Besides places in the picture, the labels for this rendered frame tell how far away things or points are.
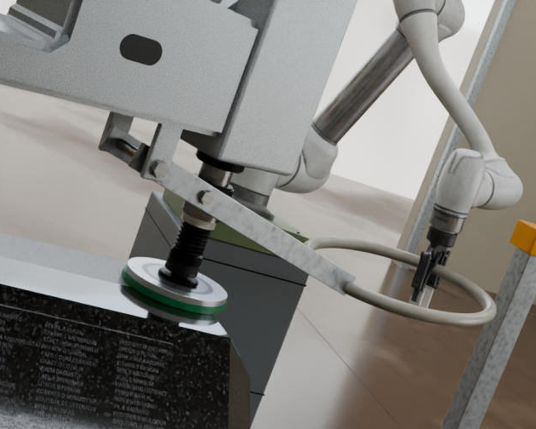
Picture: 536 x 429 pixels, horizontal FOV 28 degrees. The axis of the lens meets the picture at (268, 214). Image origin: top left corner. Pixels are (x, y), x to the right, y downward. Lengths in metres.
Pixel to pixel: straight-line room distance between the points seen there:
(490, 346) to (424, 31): 1.05
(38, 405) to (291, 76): 0.75
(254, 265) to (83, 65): 1.26
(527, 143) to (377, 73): 5.02
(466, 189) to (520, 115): 5.25
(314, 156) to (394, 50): 0.38
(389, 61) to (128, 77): 1.38
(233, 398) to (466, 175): 1.00
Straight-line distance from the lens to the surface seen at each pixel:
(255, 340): 2.99
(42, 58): 1.73
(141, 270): 2.13
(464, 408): 3.44
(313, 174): 3.14
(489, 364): 3.40
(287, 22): 1.96
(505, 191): 2.84
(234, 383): 2.00
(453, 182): 2.71
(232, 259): 2.88
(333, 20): 2.03
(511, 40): 7.81
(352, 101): 3.09
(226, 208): 2.08
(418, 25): 2.87
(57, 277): 2.01
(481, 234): 8.06
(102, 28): 1.77
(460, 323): 2.42
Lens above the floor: 1.42
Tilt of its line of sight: 10 degrees down
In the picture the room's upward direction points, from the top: 20 degrees clockwise
